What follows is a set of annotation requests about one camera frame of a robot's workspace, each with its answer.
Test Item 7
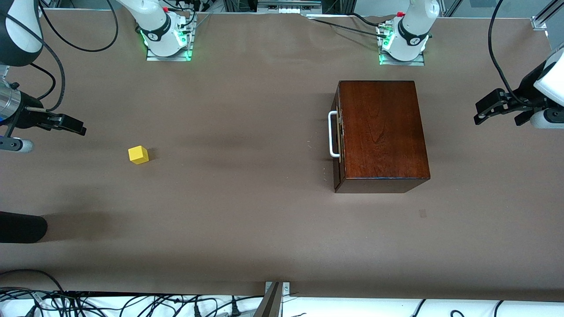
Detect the dark metal bar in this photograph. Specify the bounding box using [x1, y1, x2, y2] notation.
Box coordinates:
[253, 283, 282, 317]

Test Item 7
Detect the black cylinder object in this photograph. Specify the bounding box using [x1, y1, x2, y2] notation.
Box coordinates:
[0, 211, 48, 243]

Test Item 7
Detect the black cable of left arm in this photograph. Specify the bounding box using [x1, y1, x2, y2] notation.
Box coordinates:
[488, 0, 536, 108]

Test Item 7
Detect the black cable bundle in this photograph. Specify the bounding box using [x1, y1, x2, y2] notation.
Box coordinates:
[0, 269, 265, 317]

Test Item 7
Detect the black cable on table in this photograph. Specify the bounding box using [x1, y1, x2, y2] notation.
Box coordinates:
[304, 13, 390, 40]

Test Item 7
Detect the silver power strip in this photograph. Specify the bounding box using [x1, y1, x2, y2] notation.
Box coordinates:
[257, 0, 322, 14]

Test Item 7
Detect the yellow cube block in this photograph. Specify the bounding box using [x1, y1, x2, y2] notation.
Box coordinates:
[128, 145, 149, 165]

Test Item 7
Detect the dark brown wooden cabinet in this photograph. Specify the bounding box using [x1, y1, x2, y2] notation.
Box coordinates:
[334, 80, 431, 194]

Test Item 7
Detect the metal base plate of left arm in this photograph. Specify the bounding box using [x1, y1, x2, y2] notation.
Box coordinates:
[377, 22, 426, 66]

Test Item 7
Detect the metal base plate of right arm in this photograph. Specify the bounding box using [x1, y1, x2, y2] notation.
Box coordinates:
[146, 13, 197, 62]

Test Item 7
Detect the wooden drawer with white handle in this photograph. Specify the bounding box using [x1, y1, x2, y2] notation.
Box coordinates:
[329, 90, 344, 179]

